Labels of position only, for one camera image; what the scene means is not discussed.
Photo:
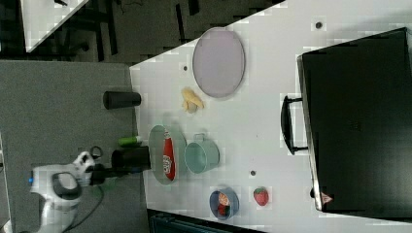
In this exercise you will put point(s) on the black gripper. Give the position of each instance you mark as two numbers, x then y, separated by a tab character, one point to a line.
88	172

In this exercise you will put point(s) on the red felt ketchup bottle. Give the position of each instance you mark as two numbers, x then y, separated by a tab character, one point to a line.
168	158

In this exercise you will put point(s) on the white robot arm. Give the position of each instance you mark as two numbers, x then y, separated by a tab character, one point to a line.
61	187

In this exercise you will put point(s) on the pale green metal strainer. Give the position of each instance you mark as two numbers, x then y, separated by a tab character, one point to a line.
156	144

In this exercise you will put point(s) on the black cylinder cup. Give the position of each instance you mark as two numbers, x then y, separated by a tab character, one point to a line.
137	159

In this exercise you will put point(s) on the green marker bottle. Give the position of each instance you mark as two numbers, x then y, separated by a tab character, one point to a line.
127	142

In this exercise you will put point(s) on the dark teal crate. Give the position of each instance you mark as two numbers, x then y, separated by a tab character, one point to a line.
162	222

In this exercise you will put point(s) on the teal metal mug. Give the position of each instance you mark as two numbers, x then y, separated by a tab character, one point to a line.
201	155

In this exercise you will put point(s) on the yellow plush banana toy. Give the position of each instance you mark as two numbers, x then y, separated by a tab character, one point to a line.
191	102

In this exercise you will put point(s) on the blue bowl with toy food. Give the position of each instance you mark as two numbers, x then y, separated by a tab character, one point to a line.
224	203

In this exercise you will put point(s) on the red plush strawberry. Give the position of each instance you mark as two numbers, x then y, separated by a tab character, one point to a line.
261	196

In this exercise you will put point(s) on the lavender oval plate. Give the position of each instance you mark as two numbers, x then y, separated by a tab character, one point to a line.
218	62

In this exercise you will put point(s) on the white side table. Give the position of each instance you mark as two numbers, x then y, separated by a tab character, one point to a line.
40	18

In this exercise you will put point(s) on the black toaster oven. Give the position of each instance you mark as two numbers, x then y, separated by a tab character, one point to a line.
356	99

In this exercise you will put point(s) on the black cylinder post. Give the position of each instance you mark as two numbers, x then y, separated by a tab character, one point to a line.
116	99

